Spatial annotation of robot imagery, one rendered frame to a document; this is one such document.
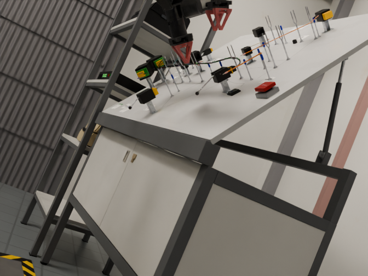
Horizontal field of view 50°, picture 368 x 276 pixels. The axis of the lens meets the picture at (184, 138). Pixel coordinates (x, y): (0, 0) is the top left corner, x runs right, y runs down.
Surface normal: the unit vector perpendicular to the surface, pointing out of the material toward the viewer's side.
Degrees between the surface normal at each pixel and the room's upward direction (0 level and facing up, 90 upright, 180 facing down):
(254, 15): 90
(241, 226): 90
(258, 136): 90
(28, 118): 90
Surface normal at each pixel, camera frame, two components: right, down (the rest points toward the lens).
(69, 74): 0.31, 0.06
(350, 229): -0.86, -0.40
